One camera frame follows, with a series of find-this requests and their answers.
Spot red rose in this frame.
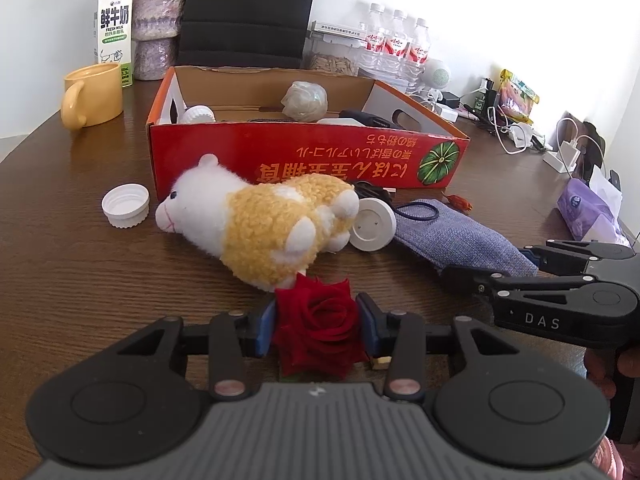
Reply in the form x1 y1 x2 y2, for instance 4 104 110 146
272 274 368 381

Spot milk carton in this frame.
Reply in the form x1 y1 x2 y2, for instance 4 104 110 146
91 0 135 88

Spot dark blue hair tie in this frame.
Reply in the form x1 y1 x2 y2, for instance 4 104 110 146
396 202 441 222

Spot crumpled plastic bag ball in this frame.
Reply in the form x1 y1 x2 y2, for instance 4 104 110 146
280 80 329 123

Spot red cardboard box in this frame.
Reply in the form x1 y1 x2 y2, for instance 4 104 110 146
146 65 472 202

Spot white round speaker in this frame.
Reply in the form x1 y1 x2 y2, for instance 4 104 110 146
422 59 451 92

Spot black braided cable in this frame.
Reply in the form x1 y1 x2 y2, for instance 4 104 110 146
352 182 396 203

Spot colourful snack packet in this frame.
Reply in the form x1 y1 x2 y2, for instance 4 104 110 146
497 69 540 126

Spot white round disc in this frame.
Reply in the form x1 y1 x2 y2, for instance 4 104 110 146
349 197 398 253

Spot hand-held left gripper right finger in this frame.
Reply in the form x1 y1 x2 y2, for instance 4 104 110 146
354 292 521 401

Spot white plastic bottle cap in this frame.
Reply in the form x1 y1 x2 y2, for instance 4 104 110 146
179 105 217 125
101 184 151 230

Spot clear seed container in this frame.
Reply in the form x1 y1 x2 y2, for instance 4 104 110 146
302 21 371 77

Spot yellow and white plush sheep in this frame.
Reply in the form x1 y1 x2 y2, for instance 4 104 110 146
154 154 361 292

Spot black upright device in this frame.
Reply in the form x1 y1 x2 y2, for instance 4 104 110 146
475 77 501 116

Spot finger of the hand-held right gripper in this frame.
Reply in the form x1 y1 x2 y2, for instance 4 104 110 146
520 240 633 276
440 265 596 306

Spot white power adapter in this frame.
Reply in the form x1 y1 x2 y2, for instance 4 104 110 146
542 140 581 175

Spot yellow mug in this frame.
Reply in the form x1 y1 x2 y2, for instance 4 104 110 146
61 63 124 131

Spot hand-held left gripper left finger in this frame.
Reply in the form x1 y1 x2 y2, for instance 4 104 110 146
112 300 278 401

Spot purple tissue pack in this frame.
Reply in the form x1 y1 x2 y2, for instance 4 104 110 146
557 165 632 247

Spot white earphone cable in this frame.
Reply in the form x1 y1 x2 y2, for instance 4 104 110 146
412 87 443 108

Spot person's right hand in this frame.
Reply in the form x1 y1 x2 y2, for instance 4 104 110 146
584 345 640 401

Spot water bottle red label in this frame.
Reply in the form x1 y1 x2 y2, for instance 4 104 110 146
405 17 432 93
382 9 408 78
357 2 386 68

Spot purple textured vase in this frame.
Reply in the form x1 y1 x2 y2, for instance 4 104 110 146
131 0 190 82

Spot blue-grey linen pouch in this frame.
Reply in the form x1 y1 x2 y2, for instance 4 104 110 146
390 199 540 278

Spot white chargers and cables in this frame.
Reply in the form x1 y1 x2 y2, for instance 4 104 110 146
556 110 607 181

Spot black paper bag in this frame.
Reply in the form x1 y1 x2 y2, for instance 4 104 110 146
177 0 322 70

